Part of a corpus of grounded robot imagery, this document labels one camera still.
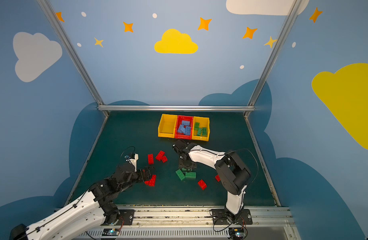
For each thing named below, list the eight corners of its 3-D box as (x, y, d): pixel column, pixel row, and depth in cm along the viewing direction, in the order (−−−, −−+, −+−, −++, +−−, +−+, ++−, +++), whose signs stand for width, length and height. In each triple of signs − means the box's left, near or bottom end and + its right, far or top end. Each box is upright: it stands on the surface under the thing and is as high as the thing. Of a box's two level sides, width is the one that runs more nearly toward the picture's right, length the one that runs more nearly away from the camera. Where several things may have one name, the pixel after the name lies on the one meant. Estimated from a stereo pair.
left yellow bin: (158, 138, 108) (156, 131, 103) (163, 120, 120) (162, 113, 114) (173, 139, 108) (173, 133, 102) (177, 121, 119) (177, 114, 114)
